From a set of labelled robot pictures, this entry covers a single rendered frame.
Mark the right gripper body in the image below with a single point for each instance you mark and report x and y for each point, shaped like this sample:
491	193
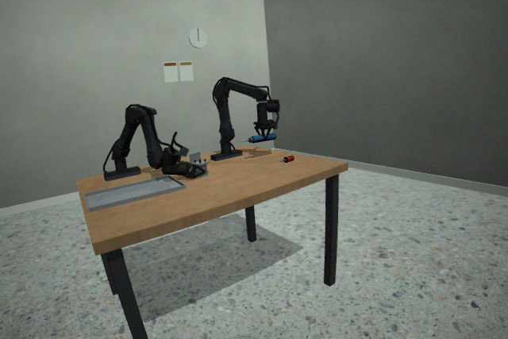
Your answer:
184	168

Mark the dark grey cylinder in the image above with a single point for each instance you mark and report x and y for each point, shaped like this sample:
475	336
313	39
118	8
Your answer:
199	171

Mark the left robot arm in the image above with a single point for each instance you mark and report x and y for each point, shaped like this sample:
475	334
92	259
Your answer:
221	93

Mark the grey l-shaped metal bracket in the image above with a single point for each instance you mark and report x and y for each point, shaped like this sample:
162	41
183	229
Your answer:
196	156

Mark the blue electric screwdriver barrel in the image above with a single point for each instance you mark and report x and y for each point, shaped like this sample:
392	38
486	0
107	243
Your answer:
260	138

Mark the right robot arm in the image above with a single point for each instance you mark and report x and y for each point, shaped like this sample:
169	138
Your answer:
121	149

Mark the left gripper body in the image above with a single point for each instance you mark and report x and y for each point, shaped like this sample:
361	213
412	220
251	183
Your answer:
263	121

